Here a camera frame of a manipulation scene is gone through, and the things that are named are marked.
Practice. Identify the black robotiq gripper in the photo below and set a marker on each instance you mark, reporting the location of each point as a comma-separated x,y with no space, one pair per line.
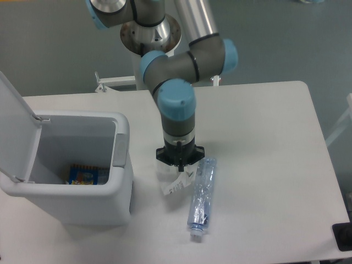
180,155

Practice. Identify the white plastic wrapper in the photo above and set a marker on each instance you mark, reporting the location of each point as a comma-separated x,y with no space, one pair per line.
171,179

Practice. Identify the crushed clear plastic bottle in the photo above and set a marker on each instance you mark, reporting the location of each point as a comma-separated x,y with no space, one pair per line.
201,201

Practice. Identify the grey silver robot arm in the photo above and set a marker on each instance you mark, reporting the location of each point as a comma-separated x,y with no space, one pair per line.
170,79

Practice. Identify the white plastic trash can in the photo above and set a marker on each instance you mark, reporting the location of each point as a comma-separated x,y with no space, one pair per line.
87,138

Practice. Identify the white trash can lid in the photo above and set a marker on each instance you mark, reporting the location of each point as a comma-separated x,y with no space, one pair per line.
21,131

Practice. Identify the blue yellow snack packet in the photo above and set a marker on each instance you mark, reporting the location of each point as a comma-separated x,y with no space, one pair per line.
87,175

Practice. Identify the black device at table edge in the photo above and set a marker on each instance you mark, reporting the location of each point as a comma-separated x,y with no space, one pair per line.
342,234

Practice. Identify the white upright bracket post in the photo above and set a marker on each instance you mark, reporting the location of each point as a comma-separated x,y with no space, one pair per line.
216,80

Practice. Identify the white left base bracket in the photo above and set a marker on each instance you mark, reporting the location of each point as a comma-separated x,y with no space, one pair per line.
122,83

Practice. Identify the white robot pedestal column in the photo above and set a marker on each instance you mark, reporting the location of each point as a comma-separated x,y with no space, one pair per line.
136,59

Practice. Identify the white frame at right edge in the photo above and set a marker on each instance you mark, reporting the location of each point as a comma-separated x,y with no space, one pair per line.
340,125

